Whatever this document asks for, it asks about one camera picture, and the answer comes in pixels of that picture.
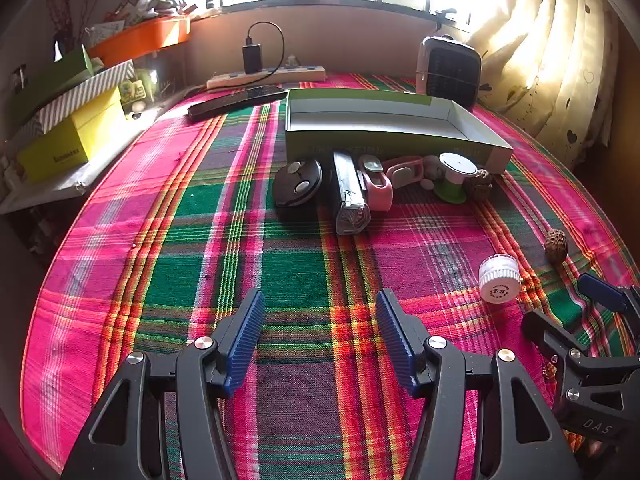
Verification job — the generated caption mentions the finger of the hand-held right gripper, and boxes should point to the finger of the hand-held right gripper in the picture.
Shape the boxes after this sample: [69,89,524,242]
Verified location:
[521,309,640,413]
[577,272,640,326]

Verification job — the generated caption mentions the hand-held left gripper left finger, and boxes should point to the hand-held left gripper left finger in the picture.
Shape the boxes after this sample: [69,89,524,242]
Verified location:
[60,287,266,480]

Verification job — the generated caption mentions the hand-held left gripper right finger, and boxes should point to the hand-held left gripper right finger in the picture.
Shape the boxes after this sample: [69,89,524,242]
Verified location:
[375,288,583,480]

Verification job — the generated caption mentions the brown walnut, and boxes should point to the brown walnut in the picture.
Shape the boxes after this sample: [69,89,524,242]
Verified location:
[469,170,493,201]
[546,230,569,263]

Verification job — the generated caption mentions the white round cap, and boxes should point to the white round cap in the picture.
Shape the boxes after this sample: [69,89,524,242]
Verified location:
[478,255,521,304]

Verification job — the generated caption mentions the pink silicone strap clip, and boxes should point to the pink silicone strap clip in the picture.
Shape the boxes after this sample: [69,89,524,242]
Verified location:
[357,154,392,211]
[382,156,426,187]

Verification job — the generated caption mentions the black rectangular flashlight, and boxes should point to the black rectangular flashlight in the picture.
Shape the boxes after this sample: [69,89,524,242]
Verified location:
[331,150,372,235]

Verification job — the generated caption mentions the black round case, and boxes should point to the black round case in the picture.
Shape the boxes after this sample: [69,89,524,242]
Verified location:
[272,158,323,209]

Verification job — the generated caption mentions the green spool with white top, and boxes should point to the green spool with white top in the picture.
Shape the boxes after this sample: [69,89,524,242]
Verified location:
[432,152,476,204]

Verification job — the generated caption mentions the green white cardboard box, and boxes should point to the green white cardboard box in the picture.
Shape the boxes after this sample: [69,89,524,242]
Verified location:
[285,88,514,175]

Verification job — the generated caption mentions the pink green plaid blanket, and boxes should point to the pink green plaid blanket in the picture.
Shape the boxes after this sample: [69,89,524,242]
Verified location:
[20,72,640,480]

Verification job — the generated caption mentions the cream heart print curtain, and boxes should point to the cream heart print curtain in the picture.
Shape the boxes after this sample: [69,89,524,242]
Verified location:
[470,0,621,161]

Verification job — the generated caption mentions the black remote control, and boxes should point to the black remote control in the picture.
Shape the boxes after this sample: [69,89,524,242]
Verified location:
[187,85,288,122]

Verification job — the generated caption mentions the grey portable fan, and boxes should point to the grey portable fan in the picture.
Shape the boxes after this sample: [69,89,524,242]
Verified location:
[416,35,483,111]

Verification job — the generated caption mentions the yellow cardboard box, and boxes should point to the yellow cardboard box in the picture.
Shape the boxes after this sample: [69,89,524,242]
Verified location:
[16,86,127,184]

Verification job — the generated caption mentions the cream power strip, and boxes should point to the cream power strip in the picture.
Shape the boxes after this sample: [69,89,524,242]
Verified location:
[207,64,327,92]

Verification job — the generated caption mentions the green printed card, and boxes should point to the green printed card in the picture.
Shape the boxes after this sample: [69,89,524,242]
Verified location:
[120,72,151,103]

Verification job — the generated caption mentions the black charger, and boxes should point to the black charger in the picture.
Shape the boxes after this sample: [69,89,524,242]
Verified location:
[242,44,263,75]

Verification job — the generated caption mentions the striped cardboard box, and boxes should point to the striped cardboard box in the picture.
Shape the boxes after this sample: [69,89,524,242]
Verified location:
[37,59,136,133]

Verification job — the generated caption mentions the black window latch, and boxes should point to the black window latch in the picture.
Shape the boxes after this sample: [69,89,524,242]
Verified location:
[430,7,471,26]

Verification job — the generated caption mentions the orange plastic tray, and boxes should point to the orange plastic tray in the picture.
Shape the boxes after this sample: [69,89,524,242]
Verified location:
[87,15,192,66]

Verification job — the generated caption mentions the paper clutter pile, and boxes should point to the paper clutter pile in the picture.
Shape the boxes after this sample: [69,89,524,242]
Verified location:
[85,0,201,36]

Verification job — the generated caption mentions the dried red branches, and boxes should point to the dried red branches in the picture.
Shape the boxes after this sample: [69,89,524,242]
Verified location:
[42,0,96,51]

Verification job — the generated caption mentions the black charger cable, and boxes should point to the black charger cable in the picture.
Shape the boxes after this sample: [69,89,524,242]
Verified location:
[243,21,286,86]

